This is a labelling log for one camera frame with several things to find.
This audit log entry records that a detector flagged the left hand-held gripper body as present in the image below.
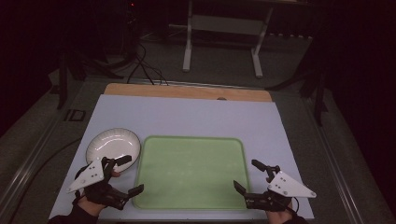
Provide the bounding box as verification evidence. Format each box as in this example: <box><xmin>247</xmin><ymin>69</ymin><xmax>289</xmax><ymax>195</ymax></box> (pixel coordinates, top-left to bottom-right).
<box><xmin>66</xmin><ymin>157</ymin><xmax>130</xmax><ymax>211</ymax></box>

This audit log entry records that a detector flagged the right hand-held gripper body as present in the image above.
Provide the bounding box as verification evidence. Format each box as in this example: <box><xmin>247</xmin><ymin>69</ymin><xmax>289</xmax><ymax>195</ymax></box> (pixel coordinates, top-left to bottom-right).
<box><xmin>243</xmin><ymin>170</ymin><xmax>318</xmax><ymax>213</ymax></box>

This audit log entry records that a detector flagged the white ribbed plate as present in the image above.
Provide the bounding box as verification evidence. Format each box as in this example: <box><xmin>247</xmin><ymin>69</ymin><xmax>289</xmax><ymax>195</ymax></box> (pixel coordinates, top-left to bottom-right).
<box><xmin>85</xmin><ymin>127</ymin><xmax>142</xmax><ymax>174</ymax></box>

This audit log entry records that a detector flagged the green tray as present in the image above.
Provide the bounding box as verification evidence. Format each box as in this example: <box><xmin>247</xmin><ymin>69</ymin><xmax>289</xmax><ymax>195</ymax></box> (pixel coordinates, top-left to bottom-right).
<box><xmin>133</xmin><ymin>134</ymin><xmax>252</xmax><ymax>211</ymax></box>

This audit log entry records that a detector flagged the person's left hand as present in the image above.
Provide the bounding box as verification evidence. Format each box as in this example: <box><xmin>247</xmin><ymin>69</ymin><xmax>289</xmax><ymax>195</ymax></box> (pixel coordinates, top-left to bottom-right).
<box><xmin>76</xmin><ymin>170</ymin><xmax>122</xmax><ymax>217</ymax></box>

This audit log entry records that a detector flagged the person's right hand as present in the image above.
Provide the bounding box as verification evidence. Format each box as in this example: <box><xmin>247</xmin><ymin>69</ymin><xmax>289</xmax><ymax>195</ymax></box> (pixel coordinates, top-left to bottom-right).
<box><xmin>265</xmin><ymin>207</ymin><xmax>297</xmax><ymax>224</ymax></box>

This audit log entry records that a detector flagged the black floor socket box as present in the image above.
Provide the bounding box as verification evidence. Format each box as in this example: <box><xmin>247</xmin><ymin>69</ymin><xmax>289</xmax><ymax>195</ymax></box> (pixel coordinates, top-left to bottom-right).
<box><xmin>64</xmin><ymin>108</ymin><xmax>87</xmax><ymax>122</ymax></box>

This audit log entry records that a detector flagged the light blue table mat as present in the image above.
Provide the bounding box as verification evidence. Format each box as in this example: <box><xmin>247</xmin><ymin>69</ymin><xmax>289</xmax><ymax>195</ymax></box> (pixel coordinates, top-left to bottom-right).
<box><xmin>49</xmin><ymin>93</ymin><xmax>316</xmax><ymax>221</ymax></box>

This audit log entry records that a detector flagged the black tripod stand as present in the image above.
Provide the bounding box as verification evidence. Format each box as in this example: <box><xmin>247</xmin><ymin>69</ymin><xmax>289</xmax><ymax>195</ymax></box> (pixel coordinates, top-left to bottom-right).
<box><xmin>265</xmin><ymin>38</ymin><xmax>330</xmax><ymax>128</ymax></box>
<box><xmin>56</xmin><ymin>49</ymin><xmax>125</xmax><ymax>110</ymax></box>

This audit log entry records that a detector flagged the wooden board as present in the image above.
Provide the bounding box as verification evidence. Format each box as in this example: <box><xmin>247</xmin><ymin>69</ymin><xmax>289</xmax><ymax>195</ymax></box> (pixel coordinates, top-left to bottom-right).
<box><xmin>103</xmin><ymin>82</ymin><xmax>274</xmax><ymax>103</ymax></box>

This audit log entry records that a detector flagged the white metal stand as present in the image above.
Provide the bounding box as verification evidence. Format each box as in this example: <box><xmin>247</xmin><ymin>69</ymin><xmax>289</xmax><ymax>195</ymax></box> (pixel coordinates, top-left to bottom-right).
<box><xmin>182</xmin><ymin>0</ymin><xmax>276</xmax><ymax>79</ymax></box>

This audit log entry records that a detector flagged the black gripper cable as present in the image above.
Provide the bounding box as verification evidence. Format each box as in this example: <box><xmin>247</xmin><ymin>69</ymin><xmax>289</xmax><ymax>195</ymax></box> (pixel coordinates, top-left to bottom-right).
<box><xmin>291</xmin><ymin>196</ymin><xmax>301</xmax><ymax>215</ymax></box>

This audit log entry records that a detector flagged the thin black floor cable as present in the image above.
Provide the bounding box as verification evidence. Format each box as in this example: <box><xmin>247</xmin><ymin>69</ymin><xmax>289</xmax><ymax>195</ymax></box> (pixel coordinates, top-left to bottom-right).
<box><xmin>7</xmin><ymin>137</ymin><xmax>84</xmax><ymax>224</ymax></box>

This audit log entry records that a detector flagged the metal floor rail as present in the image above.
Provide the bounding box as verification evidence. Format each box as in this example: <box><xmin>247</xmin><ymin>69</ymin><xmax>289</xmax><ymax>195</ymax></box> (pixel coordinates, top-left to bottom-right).
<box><xmin>0</xmin><ymin>116</ymin><xmax>62</xmax><ymax>217</ymax></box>
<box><xmin>304</xmin><ymin>97</ymin><xmax>366</xmax><ymax>224</ymax></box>

